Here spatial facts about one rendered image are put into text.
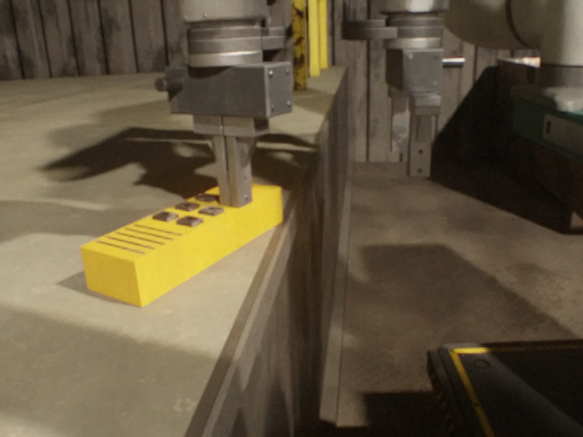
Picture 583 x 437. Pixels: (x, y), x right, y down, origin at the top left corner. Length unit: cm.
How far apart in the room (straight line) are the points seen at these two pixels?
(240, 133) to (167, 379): 26
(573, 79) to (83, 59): 387
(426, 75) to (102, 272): 42
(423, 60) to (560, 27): 26
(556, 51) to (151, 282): 64
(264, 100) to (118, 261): 20
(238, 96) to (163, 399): 29
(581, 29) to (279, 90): 46
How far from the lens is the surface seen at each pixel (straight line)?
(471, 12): 95
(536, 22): 85
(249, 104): 50
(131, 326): 44
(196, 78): 54
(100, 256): 48
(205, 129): 55
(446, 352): 108
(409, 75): 62
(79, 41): 433
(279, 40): 57
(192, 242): 50
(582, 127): 73
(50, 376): 41
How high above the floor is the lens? 93
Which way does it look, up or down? 20 degrees down
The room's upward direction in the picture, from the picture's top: 2 degrees counter-clockwise
